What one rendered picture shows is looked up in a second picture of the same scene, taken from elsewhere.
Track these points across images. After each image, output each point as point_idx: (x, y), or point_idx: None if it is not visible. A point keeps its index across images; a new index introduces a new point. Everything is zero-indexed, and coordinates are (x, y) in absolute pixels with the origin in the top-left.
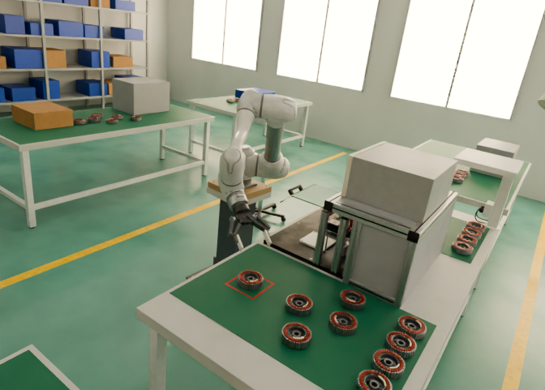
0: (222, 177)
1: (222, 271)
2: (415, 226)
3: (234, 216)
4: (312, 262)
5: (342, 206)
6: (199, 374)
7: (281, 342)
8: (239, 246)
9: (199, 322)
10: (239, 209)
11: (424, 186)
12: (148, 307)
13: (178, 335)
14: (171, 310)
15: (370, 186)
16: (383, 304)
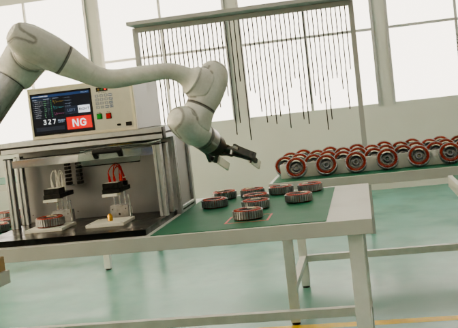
0: (221, 99)
1: (246, 225)
2: None
3: (225, 148)
4: (166, 216)
5: (167, 125)
6: None
7: (311, 201)
8: (257, 163)
9: (340, 210)
10: (223, 138)
11: (155, 88)
12: (361, 217)
13: (369, 208)
14: (347, 215)
15: (142, 106)
16: (198, 205)
